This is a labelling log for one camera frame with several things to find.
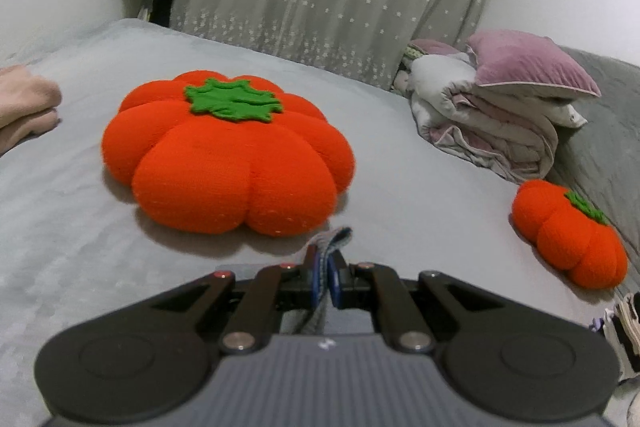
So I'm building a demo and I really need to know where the beige folded cloth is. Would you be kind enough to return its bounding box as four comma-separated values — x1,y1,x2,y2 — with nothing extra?
0,64,63,158

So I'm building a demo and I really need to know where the orange pumpkin cushion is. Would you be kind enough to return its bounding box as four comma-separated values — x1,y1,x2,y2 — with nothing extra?
511,179,629,290
101,69,356,238

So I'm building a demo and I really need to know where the small green knitted item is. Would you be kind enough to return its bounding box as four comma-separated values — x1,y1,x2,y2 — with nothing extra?
392,43,418,94

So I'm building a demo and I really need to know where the stack of folded clothes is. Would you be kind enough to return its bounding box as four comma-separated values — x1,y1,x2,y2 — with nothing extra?
590,292,640,427

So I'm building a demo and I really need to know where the grey quilted blanket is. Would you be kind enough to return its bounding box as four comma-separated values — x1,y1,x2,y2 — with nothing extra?
545,46,640,298

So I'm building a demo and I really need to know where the purple pillow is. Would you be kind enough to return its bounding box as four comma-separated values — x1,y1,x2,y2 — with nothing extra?
466,29,602,100

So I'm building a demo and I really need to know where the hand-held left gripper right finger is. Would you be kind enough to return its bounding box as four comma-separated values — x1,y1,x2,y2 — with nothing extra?
327,251,507,355

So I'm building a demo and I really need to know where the grey knit sweater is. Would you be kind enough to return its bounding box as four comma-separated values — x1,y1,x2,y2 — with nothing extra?
290,226,354,337

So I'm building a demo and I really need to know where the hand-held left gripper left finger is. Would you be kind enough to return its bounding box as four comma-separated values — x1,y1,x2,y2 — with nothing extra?
150,245,329,356

